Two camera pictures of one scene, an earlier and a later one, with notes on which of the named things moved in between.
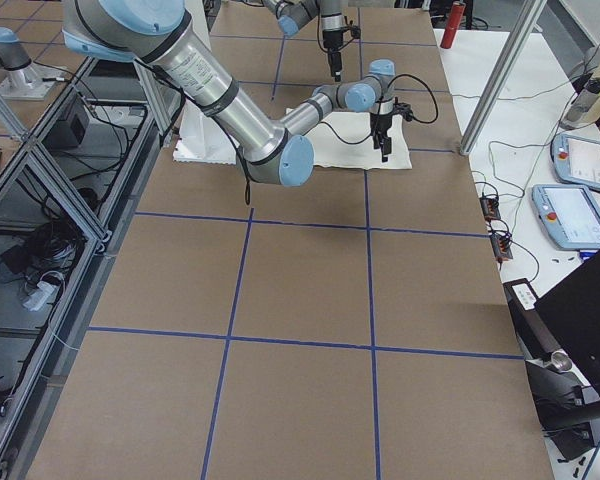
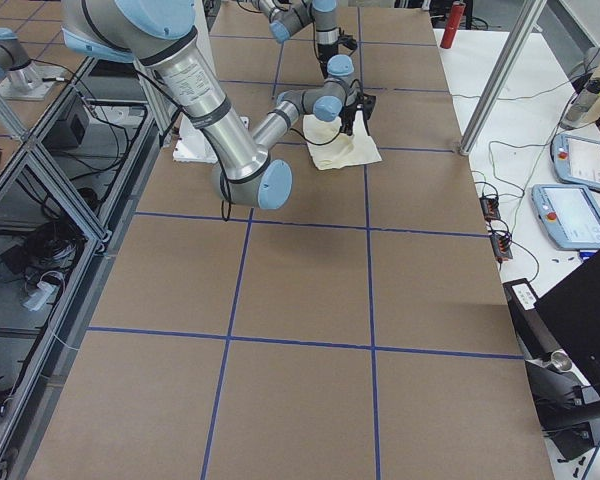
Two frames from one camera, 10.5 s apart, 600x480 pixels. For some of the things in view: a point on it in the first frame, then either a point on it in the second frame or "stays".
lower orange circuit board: (500, 247) stays
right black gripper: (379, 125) to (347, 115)
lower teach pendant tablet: (572, 218) stays
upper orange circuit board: (490, 206) stays
